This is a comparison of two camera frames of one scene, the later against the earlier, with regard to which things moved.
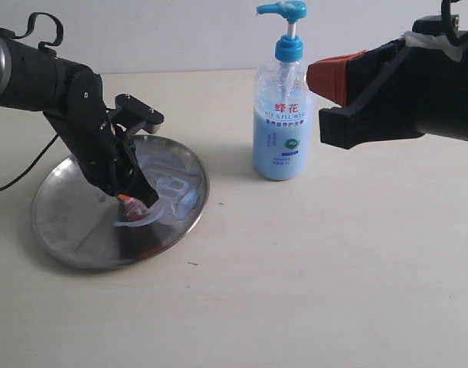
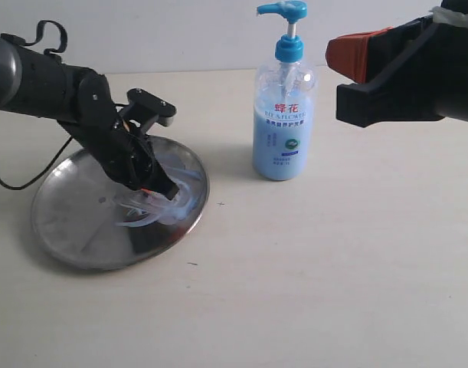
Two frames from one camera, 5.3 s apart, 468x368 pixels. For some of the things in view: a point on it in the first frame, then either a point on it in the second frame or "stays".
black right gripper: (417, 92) to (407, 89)
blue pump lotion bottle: (283, 110) stays
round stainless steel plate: (81, 225) stays
